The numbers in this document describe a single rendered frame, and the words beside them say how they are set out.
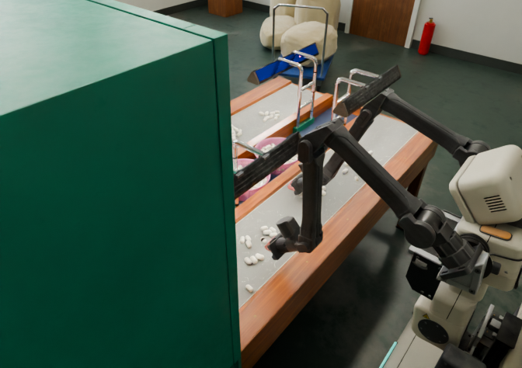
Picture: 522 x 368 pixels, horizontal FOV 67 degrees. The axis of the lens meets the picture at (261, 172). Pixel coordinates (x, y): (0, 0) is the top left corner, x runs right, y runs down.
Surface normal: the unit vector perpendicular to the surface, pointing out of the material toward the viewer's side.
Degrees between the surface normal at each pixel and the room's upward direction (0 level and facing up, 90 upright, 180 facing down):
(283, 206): 0
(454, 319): 90
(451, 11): 90
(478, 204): 90
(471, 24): 90
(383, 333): 0
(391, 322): 0
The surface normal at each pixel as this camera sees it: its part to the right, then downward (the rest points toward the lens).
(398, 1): -0.64, 0.46
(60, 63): 0.01, -0.80
